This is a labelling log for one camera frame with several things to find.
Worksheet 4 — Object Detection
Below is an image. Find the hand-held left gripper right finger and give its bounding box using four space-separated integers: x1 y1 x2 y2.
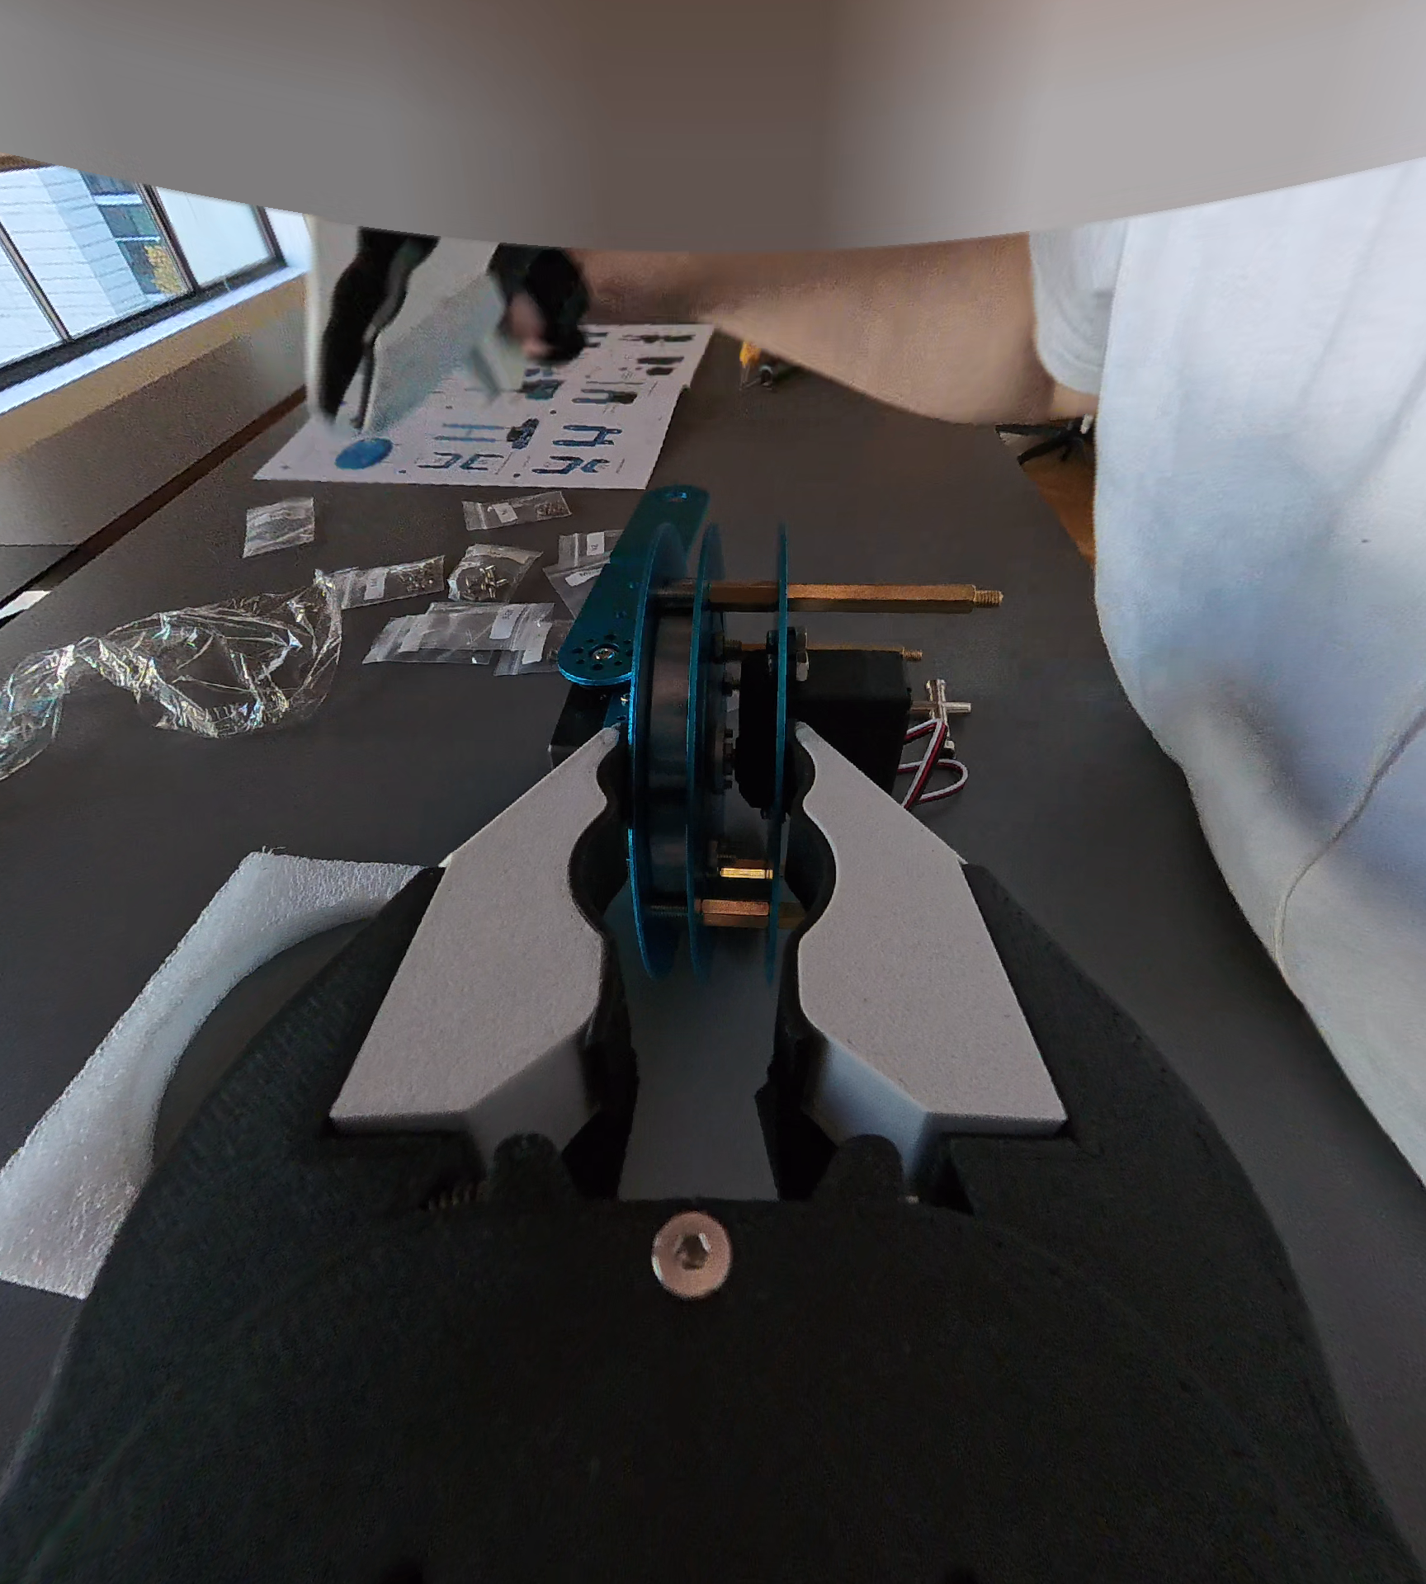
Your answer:
770 721 1070 1200

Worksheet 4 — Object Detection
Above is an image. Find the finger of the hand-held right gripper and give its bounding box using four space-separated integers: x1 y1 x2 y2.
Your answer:
319 229 439 429
319 274 536 439

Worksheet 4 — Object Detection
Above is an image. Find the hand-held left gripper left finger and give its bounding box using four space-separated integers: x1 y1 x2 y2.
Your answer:
328 729 638 1167

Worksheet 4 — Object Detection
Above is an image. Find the blue toy robot arm base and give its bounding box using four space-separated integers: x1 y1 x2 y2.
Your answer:
547 483 1006 987

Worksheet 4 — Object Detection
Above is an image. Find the person's right forearm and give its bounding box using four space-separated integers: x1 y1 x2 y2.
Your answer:
584 241 1099 425

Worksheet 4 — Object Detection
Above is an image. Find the printed instruction sheet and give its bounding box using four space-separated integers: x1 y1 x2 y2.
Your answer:
257 324 716 487

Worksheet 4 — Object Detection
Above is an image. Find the group of small screw bags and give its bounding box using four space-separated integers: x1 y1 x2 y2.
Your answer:
243 493 617 681

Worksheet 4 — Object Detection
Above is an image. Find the clear plastic wrap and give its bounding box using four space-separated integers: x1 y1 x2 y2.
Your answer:
0 582 344 812

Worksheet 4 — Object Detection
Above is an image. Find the white foam packing piece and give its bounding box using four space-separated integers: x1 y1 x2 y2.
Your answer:
0 849 443 1302

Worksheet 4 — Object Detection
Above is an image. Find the black office chair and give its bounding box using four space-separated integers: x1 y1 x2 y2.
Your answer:
999 415 1099 470

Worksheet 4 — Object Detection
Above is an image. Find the person in white shirt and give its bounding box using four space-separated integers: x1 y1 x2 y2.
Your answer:
1030 142 1426 1289

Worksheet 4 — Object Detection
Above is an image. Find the red white black servo cable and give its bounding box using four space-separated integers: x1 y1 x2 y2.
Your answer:
892 719 975 812

